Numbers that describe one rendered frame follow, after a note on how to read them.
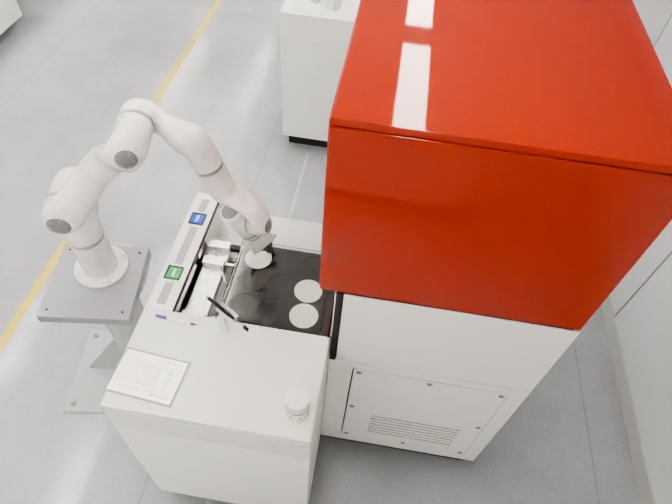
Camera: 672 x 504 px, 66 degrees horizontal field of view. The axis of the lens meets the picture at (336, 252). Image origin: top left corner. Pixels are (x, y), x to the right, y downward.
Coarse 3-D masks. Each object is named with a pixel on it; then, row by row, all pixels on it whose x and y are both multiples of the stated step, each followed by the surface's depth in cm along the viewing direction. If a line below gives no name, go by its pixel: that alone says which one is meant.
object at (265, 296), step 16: (272, 256) 197; (288, 256) 198; (304, 256) 198; (320, 256) 199; (240, 272) 192; (256, 272) 192; (272, 272) 192; (288, 272) 193; (304, 272) 194; (240, 288) 187; (256, 288) 188; (272, 288) 188; (288, 288) 189; (240, 304) 183; (256, 304) 183; (272, 304) 184; (288, 304) 184; (320, 304) 185; (240, 320) 179; (256, 320) 179; (272, 320) 180; (288, 320) 180; (320, 320) 181
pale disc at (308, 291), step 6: (300, 282) 190; (306, 282) 191; (312, 282) 191; (300, 288) 189; (306, 288) 189; (312, 288) 189; (318, 288) 189; (300, 294) 187; (306, 294) 187; (312, 294) 187; (318, 294) 188; (300, 300) 185; (306, 300) 186; (312, 300) 186
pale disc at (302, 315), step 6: (294, 306) 184; (300, 306) 184; (306, 306) 184; (312, 306) 184; (294, 312) 182; (300, 312) 182; (306, 312) 183; (312, 312) 183; (294, 318) 181; (300, 318) 181; (306, 318) 181; (312, 318) 181; (294, 324) 179; (300, 324) 179; (306, 324) 180; (312, 324) 180
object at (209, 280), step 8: (224, 256) 198; (200, 272) 193; (208, 272) 193; (216, 272) 193; (224, 272) 197; (200, 280) 191; (208, 280) 191; (216, 280) 191; (200, 288) 189; (208, 288) 189; (216, 288) 189; (192, 296) 186; (200, 296) 186; (192, 304) 184; (200, 304) 184; (208, 304) 184; (208, 312) 183
